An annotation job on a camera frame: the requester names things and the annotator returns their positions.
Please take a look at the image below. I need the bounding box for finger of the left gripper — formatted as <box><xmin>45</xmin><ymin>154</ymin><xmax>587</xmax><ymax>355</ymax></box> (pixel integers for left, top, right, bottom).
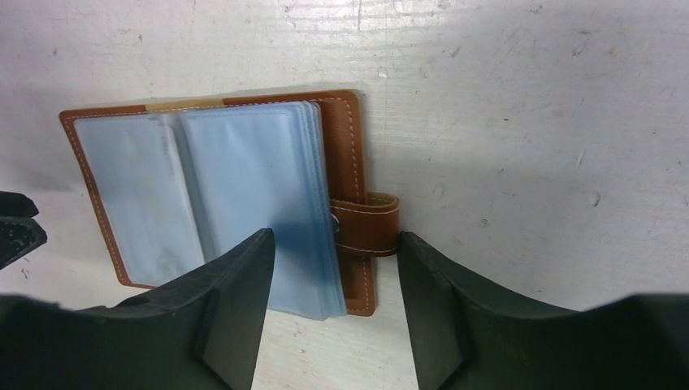
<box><xmin>1</xmin><ymin>191</ymin><xmax>47</xmax><ymax>269</ymax></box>

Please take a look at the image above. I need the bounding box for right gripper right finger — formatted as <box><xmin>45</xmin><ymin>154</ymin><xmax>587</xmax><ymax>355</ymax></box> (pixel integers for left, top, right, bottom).
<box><xmin>397</xmin><ymin>232</ymin><xmax>688</xmax><ymax>389</ymax></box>

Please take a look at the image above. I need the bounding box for brown leather card holder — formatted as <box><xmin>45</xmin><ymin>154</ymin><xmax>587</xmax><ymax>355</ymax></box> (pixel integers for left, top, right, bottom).
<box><xmin>59</xmin><ymin>89</ymin><xmax>400</xmax><ymax>320</ymax></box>

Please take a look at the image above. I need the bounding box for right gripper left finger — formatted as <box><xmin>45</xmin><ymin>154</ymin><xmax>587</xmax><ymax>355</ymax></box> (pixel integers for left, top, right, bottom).
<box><xmin>1</xmin><ymin>228</ymin><xmax>275</xmax><ymax>389</ymax></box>

